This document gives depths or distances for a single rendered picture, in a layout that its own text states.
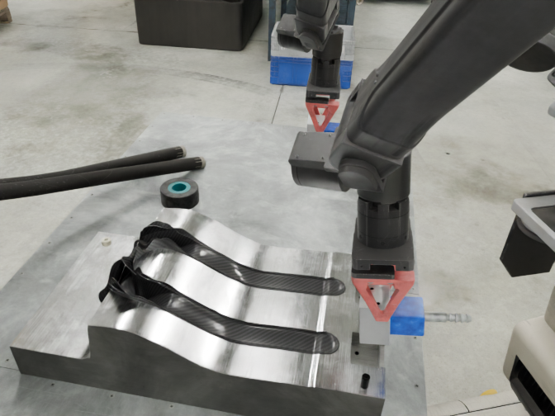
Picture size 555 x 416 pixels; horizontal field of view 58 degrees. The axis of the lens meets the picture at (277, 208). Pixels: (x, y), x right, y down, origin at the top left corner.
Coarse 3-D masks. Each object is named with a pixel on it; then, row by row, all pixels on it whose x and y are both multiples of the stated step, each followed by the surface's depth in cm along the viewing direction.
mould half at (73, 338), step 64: (256, 256) 81; (320, 256) 82; (64, 320) 72; (128, 320) 63; (256, 320) 70; (320, 320) 70; (128, 384) 68; (192, 384) 66; (256, 384) 63; (320, 384) 62; (384, 384) 62
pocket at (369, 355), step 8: (352, 336) 69; (352, 344) 70; (360, 344) 70; (368, 344) 69; (376, 344) 69; (352, 352) 69; (360, 352) 69; (368, 352) 69; (376, 352) 69; (352, 360) 68; (360, 360) 68; (368, 360) 68; (376, 360) 68
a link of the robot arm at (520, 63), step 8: (544, 40) 63; (552, 40) 63; (536, 48) 64; (544, 48) 63; (552, 48) 63; (520, 56) 67; (528, 56) 66; (536, 56) 66; (544, 56) 65; (552, 56) 64; (512, 64) 70; (520, 64) 69; (528, 64) 68; (536, 64) 67; (544, 64) 66; (552, 64) 66; (536, 72) 69
